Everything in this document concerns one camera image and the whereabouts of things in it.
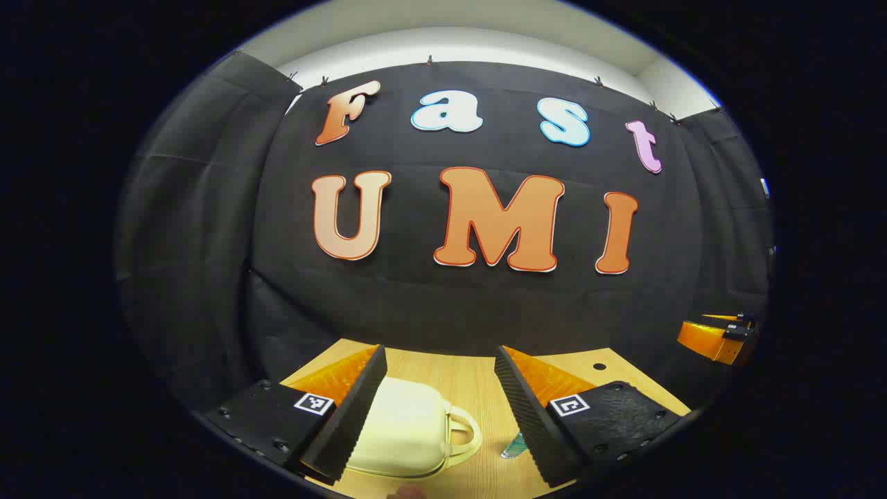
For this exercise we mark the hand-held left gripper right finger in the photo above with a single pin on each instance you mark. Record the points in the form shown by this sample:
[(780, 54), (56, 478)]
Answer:
[(527, 416)]

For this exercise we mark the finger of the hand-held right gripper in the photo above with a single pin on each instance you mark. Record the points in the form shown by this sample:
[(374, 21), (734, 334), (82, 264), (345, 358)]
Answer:
[(727, 318), (700, 339)]

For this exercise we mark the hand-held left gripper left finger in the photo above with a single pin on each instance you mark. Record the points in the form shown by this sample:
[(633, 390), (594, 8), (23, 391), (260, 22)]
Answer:
[(350, 416)]

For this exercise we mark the blue skin care tube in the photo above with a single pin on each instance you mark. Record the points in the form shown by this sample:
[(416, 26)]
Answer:
[(514, 449)]

